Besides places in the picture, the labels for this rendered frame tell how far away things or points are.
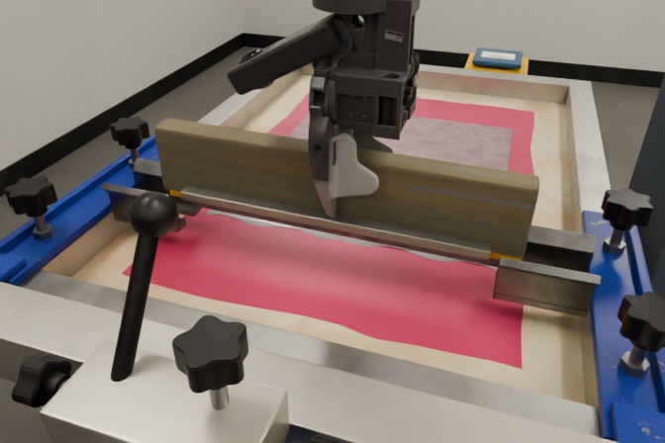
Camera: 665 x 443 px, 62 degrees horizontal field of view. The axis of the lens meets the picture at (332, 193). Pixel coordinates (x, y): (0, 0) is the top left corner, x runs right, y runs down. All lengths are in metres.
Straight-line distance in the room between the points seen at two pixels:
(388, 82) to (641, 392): 0.30
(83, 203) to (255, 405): 0.42
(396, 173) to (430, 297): 0.14
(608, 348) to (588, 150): 0.40
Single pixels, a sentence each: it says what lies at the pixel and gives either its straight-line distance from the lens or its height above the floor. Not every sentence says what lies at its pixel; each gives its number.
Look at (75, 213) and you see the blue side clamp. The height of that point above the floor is 1.00.
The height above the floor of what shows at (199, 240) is 0.95.
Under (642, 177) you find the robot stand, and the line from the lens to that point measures 1.31.
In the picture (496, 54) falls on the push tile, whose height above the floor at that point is 0.97.
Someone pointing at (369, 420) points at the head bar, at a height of 1.04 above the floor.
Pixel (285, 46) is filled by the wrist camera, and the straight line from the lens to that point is 0.49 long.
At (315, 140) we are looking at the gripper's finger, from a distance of 0.48.
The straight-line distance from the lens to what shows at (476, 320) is 0.57.
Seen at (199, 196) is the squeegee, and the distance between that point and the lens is 0.60.
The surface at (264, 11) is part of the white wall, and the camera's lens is 4.69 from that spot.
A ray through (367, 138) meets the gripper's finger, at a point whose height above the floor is 1.10.
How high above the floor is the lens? 1.33
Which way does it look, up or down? 31 degrees down
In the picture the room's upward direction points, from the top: straight up
